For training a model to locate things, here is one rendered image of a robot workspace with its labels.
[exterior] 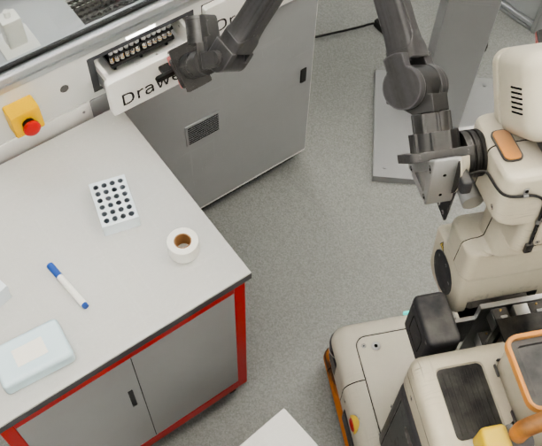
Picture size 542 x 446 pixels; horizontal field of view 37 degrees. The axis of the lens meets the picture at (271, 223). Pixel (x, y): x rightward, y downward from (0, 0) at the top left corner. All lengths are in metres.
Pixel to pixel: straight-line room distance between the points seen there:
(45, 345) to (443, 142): 0.87
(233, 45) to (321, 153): 1.28
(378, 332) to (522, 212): 0.89
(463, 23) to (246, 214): 0.94
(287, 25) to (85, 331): 1.04
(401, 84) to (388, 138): 1.52
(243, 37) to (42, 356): 0.76
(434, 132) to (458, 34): 1.27
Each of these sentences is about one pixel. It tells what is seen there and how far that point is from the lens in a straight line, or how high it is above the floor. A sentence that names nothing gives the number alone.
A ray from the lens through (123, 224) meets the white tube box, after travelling 1.82.
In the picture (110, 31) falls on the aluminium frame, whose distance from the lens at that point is 1.92.
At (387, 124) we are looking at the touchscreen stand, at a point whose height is 0.03.
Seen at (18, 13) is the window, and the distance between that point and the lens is 1.80.
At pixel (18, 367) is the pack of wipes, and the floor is 0.80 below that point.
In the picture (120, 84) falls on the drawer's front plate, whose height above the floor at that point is 0.91.
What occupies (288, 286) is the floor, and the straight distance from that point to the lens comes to 2.60.
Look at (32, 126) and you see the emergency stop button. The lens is 1.89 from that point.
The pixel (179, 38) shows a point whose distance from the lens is 2.09.
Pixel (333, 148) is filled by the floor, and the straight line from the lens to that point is 2.92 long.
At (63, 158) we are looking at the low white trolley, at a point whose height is 0.76.
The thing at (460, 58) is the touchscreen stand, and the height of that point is 0.39.
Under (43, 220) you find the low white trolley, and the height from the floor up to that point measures 0.76.
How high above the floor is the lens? 2.31
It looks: 58 degrees down
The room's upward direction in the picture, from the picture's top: 2 degrees clockwise
